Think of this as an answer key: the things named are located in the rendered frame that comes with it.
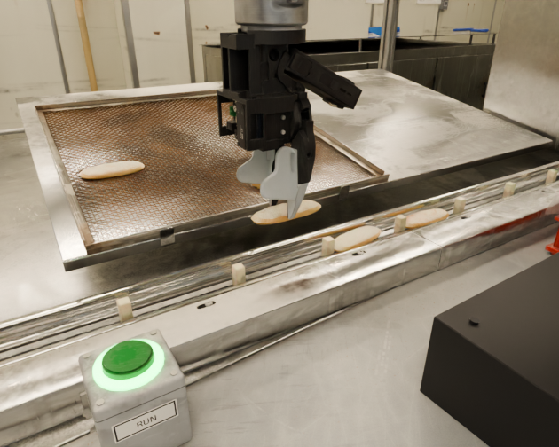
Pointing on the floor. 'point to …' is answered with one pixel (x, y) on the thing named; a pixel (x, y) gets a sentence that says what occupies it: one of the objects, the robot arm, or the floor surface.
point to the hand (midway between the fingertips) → (286, 201)
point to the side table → (351, 370)
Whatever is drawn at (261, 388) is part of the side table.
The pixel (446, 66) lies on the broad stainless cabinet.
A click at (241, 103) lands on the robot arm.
